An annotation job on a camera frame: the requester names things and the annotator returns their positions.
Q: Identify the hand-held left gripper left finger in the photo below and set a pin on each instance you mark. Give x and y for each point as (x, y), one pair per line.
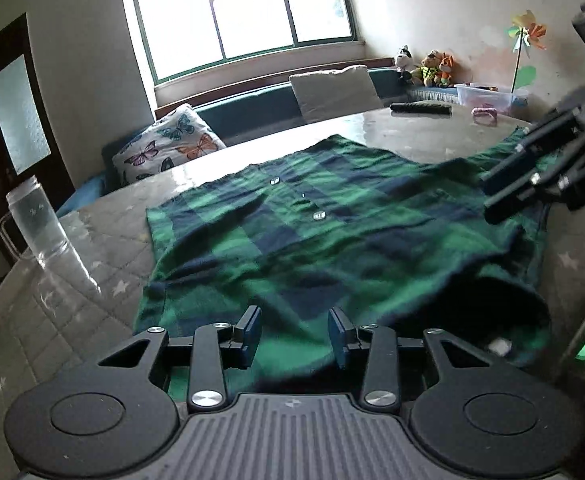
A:
(248, 335)

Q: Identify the orange plush toy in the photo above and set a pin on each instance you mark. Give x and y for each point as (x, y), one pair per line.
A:
(447, 67)

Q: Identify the grey metal pole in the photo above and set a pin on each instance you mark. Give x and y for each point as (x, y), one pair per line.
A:
(584, 330)

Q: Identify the black remote control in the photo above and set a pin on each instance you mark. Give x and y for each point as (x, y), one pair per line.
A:
(420, 107)

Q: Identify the pink knitted item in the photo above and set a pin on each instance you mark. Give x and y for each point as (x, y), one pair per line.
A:
(484, 115)

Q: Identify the colourful pinwheel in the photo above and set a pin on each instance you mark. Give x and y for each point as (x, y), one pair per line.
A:
(524, 30)

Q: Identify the yellow green plush toy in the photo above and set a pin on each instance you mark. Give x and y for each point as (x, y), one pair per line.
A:
(428, 71)

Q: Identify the clear glass mug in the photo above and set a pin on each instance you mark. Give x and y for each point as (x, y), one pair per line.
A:
(37, 220)

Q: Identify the blue sofa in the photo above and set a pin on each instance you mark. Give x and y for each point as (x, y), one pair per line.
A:
(252, 105)

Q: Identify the clear plastic storage box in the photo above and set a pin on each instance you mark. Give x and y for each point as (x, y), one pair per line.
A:
(482, 95)

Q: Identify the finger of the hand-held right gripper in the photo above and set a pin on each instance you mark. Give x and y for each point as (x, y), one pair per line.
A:
(512, 205)
(509, 170)

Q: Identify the butterfly print pillow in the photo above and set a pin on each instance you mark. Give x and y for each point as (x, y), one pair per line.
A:
(172, 140)

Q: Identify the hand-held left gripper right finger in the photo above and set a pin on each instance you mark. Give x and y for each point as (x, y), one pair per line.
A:
(342, 337)

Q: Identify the green framed window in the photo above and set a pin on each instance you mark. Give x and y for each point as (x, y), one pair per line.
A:
(247, 5)

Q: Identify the green plaid shirt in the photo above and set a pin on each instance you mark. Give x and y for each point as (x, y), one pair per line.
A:
(322, 260)

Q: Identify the plain white pillow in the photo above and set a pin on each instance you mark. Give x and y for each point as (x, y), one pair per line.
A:
(332, 92)

